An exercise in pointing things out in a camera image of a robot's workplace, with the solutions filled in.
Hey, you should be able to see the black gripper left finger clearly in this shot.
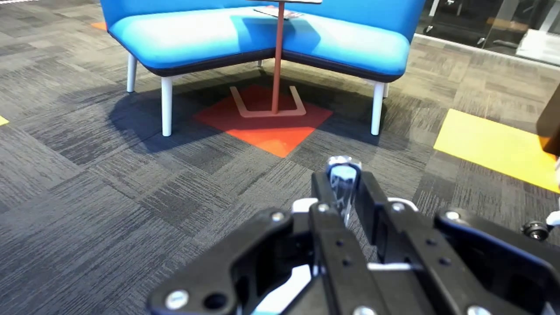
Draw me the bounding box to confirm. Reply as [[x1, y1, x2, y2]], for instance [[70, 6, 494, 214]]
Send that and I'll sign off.
[[147, 169, 375, 315]]

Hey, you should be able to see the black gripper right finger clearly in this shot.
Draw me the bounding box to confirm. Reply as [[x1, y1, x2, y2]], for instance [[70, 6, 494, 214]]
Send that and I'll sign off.
[[356, 172, 560, 315]]

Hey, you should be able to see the small white table red stand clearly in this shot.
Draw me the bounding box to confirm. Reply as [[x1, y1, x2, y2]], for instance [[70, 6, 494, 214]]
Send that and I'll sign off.
[[230, 0, 324, 121]]

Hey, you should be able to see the blue corner sofa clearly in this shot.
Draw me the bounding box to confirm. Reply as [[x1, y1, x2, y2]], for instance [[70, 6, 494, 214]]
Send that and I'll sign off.
[[100, 0, 427, 141]]

